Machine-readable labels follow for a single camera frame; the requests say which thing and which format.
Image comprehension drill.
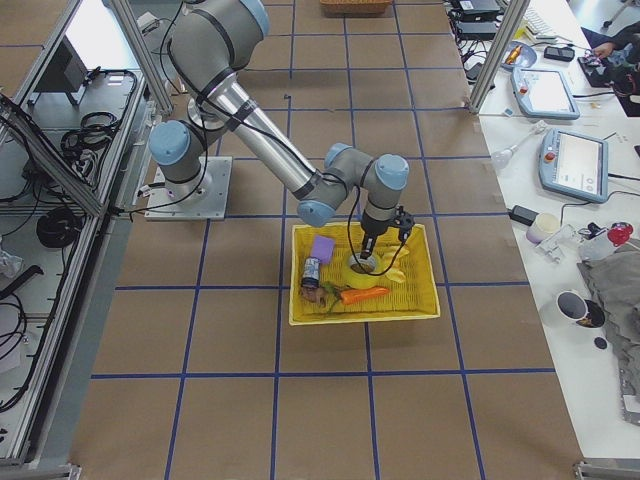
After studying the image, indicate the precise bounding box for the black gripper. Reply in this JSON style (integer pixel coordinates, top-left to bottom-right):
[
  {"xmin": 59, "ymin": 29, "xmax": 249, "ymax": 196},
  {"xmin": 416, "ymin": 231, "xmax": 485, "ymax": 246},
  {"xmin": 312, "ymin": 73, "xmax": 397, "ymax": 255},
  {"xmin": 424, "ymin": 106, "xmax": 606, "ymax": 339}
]
[{"xmin": 359, "ymin": 212, "xmax": 388, "ymax": 260}]

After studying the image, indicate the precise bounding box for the yellow tape roll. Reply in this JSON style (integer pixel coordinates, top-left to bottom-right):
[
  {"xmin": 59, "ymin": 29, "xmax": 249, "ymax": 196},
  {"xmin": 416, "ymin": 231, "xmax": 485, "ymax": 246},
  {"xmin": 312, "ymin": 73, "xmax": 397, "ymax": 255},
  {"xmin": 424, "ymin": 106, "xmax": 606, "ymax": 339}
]
[{"xmin": 341, "ymin": 252, "xmax": 382, "ymax": 290}]

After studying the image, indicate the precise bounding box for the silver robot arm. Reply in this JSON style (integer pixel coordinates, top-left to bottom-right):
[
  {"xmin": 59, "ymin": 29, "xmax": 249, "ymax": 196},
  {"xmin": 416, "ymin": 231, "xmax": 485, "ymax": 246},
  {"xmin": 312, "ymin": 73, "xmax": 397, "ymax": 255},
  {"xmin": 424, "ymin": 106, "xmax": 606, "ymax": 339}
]
[{"xmin": 149, "ymin": 1, "xmax": 414, "ymax": 259}]

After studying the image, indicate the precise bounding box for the yellow toy banana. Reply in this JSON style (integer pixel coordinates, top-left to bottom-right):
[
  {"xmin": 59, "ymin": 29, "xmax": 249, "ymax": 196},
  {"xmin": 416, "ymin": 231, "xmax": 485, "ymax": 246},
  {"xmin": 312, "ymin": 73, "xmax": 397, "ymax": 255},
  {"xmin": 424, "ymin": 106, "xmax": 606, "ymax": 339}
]
[{"xmin": 381, "ymin": 245, "xmax": 410, "ymax": 284}]

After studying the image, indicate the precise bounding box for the purple block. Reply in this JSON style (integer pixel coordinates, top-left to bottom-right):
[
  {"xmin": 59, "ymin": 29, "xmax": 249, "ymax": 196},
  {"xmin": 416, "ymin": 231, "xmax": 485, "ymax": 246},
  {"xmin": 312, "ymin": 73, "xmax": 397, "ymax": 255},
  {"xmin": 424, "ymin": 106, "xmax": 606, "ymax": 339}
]
[{"xmin": 310, "ymin": 235, "xmax": 335, "ymax": 265}]

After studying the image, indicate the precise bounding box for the yellow woven basket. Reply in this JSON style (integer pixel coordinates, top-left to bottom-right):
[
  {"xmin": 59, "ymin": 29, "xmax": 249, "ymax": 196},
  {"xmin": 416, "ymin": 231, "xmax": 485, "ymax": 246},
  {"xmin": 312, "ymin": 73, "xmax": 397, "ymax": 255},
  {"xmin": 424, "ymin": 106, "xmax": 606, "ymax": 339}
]
[{"xmin": 289, "ymin": 222, "xmax": 441, "ymax": 326}]

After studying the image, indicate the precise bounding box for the orange toy carrot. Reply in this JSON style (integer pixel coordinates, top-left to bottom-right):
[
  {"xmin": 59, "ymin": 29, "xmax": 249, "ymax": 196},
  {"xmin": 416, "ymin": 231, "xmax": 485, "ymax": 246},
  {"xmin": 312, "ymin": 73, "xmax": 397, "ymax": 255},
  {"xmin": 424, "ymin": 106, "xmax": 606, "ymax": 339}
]
[{"xmin": 339, "ymin": 286, "xmax": 390, "ymax": 305}]

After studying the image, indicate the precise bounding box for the small labelled can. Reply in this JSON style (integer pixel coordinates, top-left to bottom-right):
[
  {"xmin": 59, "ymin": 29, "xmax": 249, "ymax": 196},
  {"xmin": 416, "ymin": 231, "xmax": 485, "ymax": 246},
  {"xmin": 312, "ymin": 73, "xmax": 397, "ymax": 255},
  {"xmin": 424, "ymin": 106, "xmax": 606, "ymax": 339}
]
[{"xmin": 301, "ymin": 257, "xmax": 321, "ymax": 289}]

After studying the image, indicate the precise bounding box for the brown toy item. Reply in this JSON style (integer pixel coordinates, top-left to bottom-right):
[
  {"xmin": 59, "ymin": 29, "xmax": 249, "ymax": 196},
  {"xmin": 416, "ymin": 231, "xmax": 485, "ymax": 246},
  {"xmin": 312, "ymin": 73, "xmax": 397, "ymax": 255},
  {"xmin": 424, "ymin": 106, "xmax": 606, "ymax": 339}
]
[{"xmin": 301, "ymin": 287, "xmax": 329, "ymax": 307}]

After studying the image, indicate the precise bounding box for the black power adapter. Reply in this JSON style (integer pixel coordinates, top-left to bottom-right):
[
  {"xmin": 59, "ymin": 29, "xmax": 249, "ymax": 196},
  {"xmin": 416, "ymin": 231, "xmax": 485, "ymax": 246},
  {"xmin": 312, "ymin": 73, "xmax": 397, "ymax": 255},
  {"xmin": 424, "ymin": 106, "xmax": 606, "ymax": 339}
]
[{"xmin": 508, "ymin": 205, "xmax": 539, "ymax": 227}]

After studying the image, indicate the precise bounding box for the white light bulb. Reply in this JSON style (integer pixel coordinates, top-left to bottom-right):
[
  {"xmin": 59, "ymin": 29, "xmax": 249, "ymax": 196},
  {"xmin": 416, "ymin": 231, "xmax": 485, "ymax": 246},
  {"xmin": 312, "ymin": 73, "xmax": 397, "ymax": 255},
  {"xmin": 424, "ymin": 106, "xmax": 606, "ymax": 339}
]
[{"xmin": 491, "ymin": 120, "xmax": 548, "ymax": 171}]

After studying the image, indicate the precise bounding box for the lavender white cup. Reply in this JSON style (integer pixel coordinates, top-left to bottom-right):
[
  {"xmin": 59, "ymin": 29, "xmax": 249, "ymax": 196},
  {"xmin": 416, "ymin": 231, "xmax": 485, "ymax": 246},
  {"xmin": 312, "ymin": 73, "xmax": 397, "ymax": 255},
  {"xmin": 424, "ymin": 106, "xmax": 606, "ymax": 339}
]
[{"xmin": 526, "ymin": 213, "xmax": 560, "ymax": 244}]

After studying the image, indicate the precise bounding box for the clear plastic part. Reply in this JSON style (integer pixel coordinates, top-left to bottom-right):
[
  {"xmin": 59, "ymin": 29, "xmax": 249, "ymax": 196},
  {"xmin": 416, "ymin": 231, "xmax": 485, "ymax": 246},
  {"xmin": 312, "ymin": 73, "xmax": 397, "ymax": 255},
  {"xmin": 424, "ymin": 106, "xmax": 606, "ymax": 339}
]
[{"xmin": 535, "ymin": 224, "xmax": 582, "ymax": 264}]

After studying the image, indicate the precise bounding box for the white black mug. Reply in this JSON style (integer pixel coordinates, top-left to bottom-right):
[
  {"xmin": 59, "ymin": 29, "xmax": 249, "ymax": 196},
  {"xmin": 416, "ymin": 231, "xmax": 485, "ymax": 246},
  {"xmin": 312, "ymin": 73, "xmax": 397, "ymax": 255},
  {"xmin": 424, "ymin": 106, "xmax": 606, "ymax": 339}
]
[{"xmin": 540, "ymin": 290, "xmax": 589, "ymax": 328}]

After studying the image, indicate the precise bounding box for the lower teach pendant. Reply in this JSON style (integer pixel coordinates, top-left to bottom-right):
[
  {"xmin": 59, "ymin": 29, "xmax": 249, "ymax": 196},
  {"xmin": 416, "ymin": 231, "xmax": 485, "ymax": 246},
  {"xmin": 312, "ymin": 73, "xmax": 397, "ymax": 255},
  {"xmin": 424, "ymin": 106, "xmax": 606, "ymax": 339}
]
[{"xmin": 538, "ymin": 128, "xmax": 609, "ymax": 204}]

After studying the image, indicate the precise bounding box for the teach pendant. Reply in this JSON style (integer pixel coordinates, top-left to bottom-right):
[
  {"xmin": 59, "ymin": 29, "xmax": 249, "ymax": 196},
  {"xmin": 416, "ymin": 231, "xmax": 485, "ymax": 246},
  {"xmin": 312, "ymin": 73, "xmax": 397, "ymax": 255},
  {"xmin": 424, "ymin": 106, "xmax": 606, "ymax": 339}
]
[
  {"xmin": 511, "ymin": 67, "xmax": 580, "ymax": 120},
  {"xmin": 538, "ymin": 128, "xmax": 609, "ymax": 204}
]

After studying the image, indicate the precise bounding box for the upper teach pendant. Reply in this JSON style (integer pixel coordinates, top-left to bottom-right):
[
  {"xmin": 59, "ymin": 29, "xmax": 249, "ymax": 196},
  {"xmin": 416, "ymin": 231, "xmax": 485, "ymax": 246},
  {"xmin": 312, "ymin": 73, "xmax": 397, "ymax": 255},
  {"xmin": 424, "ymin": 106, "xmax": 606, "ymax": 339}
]
[{"xmin": 511, "ymin": 67, "xmax": 580, "ymax": 120}]

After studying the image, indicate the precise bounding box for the grey cloth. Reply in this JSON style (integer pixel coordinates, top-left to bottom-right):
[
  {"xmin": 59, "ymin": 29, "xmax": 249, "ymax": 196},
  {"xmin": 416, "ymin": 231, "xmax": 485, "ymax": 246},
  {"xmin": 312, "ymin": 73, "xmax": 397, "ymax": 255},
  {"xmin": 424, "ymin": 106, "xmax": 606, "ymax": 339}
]
[{"xmin": 577, "ymin": 247, "xmax": 639, "ymax": 425}]

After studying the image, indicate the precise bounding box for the brown wicker basket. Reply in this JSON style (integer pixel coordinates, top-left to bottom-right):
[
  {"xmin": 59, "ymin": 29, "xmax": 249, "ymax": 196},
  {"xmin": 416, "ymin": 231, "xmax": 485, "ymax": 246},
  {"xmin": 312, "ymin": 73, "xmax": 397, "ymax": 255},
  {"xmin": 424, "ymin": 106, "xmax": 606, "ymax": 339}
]
[{"xmin": 319, "ymin": 0, "xmax": 393, "ymax": 15}]

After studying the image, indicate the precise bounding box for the blue bowl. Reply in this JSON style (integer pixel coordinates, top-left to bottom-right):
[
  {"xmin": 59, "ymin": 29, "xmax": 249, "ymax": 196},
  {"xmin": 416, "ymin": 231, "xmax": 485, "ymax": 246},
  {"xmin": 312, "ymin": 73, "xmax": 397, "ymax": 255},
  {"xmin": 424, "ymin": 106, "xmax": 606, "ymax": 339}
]
[{"xmin": 500, "ymin": 41, "xmax": 538, "ymax": 71}]

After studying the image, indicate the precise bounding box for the red round object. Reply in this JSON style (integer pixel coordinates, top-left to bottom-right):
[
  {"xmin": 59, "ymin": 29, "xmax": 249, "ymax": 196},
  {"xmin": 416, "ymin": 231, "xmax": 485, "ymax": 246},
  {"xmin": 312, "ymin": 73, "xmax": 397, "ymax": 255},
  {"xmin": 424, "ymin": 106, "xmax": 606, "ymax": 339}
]
[{"xmin": 607, "ymin": 222, "xmax": 634, "ymax": 248}]

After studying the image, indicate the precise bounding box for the black monitor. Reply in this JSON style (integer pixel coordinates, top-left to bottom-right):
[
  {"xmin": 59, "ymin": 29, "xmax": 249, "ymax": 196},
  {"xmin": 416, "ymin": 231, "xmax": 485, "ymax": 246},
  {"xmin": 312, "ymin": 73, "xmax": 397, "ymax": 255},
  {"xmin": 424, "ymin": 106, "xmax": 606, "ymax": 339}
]
[{"xmin": 28, "ymin": 36, "xmax": 89, "ymax": 106}]

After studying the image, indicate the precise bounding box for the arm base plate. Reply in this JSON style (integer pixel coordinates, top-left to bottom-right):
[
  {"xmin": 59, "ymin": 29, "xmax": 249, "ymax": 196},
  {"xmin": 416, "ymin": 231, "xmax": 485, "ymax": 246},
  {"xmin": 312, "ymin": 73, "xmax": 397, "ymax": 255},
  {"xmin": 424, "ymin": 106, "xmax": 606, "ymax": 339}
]
[{"xmin": 144, "ymin": 155, "xmax": 232, "ymax": 221}]

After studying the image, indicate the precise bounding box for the aluminium frame post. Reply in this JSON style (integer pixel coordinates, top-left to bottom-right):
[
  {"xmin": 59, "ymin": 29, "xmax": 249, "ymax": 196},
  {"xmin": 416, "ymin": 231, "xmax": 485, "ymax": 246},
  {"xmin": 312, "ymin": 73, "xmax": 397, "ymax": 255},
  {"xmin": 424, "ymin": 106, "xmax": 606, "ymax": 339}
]
[{"xmin": 468, "ymin": 0, "xmax": 530, "ymax": 114}]

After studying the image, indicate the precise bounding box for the black coiled cable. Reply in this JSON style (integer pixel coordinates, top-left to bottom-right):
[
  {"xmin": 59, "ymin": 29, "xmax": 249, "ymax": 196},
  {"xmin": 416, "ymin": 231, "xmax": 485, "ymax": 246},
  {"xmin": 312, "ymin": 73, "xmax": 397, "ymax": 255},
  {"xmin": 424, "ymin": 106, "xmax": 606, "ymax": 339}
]
[{"xmin": 36, "ymin": 205, "xmax": 81, "ymax": 249}]

